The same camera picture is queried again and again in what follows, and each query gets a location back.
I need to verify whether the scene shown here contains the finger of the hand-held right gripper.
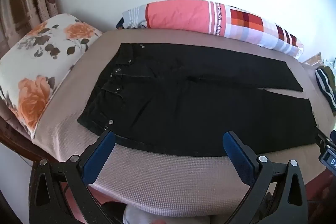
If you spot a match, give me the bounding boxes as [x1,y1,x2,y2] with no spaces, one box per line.
[315,126,334,148]

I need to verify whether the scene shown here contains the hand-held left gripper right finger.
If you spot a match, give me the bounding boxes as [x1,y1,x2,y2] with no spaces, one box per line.
[223,130,309,224]

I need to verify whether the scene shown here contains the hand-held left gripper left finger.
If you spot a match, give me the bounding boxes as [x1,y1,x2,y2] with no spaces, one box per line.
[29,130,124,224]

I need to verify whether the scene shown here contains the black pants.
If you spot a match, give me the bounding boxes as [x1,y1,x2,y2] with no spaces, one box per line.
[77,42,319,157]

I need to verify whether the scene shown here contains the dark striped cloth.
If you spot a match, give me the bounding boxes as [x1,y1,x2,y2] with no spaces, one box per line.
[315,67,336,111]

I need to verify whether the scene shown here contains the beige waffle bed blanket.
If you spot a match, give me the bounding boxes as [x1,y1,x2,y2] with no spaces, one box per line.
[31,29,334,216]

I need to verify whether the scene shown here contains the brown wooden furniture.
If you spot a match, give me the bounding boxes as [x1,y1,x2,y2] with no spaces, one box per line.
[303,52,322,66]

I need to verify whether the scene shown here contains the floral orange white pillow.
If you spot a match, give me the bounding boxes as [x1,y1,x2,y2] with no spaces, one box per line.
[0,13,103,139]

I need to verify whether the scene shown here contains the pink plaid bolster pillow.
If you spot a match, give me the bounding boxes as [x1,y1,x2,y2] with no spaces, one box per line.
[116,0,304,59]

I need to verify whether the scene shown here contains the dark wooden bed frame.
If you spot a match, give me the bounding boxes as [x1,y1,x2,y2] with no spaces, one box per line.
[0,119,40,163]

